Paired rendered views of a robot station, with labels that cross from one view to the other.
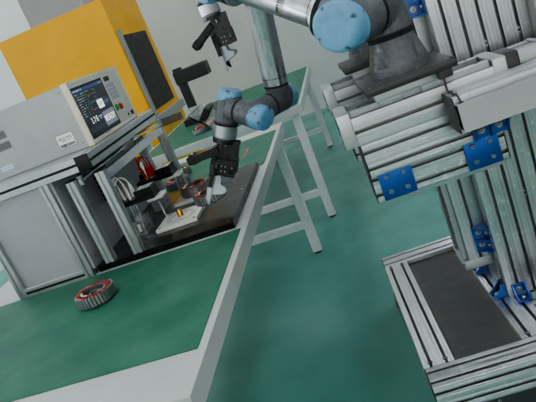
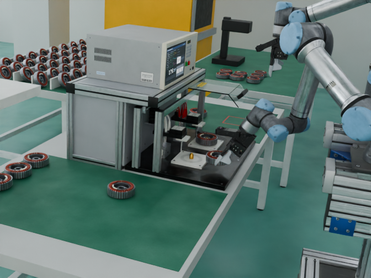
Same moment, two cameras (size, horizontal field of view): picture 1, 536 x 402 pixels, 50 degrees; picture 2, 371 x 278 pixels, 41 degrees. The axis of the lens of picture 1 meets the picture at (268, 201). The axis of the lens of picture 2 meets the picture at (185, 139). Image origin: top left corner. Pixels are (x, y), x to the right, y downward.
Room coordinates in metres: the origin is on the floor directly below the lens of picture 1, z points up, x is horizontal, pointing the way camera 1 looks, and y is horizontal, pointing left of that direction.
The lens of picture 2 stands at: (-0.31, 0.13, 1.68)
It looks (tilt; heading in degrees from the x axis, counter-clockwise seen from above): 20 degrees down; 5
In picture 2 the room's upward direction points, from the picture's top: 4 degrees clockwise
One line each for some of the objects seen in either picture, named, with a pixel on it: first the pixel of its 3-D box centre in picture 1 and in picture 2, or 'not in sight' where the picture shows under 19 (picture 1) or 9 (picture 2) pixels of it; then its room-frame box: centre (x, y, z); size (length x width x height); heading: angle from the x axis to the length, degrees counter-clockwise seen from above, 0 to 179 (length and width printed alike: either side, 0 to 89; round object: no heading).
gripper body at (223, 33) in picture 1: (220, 30); (280, 47); (2.19, -0.07, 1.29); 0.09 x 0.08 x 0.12; 82
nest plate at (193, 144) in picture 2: (196, 193); (206, 143); (2.11, 0.24, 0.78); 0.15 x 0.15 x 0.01; 77
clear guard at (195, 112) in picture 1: (172, 126); (213, 91); (2.20, 0.23, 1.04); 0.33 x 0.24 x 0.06; 77
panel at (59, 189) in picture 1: (110, 191); (153, 115); (2.05, 0.51, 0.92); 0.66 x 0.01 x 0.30; 167
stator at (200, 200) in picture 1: (210, 194); (218, 158); (1.79, 0.16, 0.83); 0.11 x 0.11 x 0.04
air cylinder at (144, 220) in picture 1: (141, 224); (163, 149); (1.91, 0.43, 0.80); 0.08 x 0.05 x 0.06; 167
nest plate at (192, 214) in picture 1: (181, 217); (191, 159); (1.88, 0.29, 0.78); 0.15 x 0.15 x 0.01; 77
